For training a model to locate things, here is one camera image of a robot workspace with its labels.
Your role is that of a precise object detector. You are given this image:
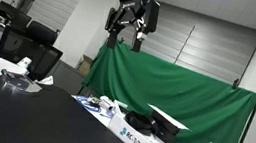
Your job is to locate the black chair back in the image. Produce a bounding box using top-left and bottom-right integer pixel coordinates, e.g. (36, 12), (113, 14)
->
(26, 21), (57, 45)

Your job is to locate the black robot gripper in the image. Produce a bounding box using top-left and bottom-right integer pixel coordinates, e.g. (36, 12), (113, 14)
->
(105, 0), (151, 53)

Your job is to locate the black mesh office chair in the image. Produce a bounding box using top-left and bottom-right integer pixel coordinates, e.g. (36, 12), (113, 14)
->
(0, 26), (63, 80)

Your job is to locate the green backdrop cloth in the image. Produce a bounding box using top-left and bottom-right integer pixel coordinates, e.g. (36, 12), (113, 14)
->
(82, 43), (256, 143)

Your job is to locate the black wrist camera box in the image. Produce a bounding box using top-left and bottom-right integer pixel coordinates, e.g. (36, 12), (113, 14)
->
(144, 0), (160, 34)

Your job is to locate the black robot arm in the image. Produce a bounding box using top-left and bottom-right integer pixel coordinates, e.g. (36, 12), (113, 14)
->
(105, 0), (148, 53)

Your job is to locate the cardboard box on floor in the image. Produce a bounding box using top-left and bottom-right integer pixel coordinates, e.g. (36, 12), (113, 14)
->
(78, 55), (92, 76)

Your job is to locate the blue cable coil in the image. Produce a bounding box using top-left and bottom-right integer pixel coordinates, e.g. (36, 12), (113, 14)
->
(73, 95), (104, 114)

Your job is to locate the black coiled strap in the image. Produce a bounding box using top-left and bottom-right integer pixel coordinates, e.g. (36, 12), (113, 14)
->
(123, 109), (157, 137)

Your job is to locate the black open box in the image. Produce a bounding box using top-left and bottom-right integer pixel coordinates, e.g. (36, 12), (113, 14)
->
(149, 105), (188, 143)

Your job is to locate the white box behind shield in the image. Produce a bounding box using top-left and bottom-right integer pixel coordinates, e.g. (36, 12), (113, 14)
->
(0, 57), (32, 75)

